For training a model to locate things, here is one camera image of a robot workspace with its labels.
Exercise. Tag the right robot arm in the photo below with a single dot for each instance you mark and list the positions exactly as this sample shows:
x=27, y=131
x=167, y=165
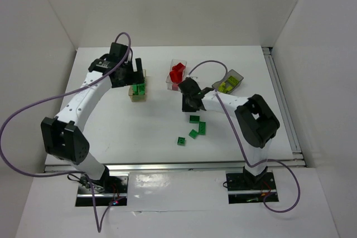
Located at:
x=253, y=123

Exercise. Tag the green lego with holes bottom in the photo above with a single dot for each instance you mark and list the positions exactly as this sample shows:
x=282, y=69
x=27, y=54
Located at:
x=181, y=141

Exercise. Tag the yellow-green long lego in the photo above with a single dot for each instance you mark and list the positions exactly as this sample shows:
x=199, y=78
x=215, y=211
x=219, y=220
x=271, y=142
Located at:
x=233, y=81

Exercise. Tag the aluminium right rail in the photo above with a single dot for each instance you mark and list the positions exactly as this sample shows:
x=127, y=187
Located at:
x=282, y=103

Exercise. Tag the aluminium front rail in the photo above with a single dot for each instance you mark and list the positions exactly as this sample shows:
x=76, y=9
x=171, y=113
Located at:
x=174, y=166

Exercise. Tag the green small lego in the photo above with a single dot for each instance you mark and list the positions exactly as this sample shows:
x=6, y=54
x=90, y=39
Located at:
x=193, y=134
x=142, y=89

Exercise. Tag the green lego with holes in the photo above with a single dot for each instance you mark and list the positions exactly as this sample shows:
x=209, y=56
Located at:
x=194, y=119
x=181, y=141

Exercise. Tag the dark smoked plastic container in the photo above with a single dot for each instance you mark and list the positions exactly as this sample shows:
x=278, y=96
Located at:
x=229, y=73

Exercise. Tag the red small lego brick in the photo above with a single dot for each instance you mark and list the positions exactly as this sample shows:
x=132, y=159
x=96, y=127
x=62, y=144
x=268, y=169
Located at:
x=175, y=87

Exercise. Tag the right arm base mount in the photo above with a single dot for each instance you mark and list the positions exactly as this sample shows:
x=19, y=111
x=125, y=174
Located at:
x=241, y=189

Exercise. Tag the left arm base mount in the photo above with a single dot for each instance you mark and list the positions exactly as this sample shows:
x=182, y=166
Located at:
x=115, y=193

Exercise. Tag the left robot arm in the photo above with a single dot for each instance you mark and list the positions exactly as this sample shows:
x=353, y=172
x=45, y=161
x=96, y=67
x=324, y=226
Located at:
x=63, y=134

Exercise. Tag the green long lego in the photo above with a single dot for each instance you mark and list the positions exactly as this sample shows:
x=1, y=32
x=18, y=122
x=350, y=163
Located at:
x=202, y=128
x=135, y=89

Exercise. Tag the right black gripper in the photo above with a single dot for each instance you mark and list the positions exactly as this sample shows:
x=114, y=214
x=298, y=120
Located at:
x=188, y=103

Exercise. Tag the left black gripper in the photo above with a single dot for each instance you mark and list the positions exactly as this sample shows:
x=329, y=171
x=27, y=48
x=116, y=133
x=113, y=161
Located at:
x=136, y=74

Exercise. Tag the wooden box container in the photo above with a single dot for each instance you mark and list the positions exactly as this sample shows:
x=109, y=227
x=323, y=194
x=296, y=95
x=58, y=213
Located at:
x=138, y=98

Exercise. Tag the clear plastic container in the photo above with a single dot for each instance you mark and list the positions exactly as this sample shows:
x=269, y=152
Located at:
x=173, y=63

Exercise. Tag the aluminium rail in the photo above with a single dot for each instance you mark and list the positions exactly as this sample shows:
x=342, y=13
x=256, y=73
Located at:
x=174, y=166
x=282, y=103

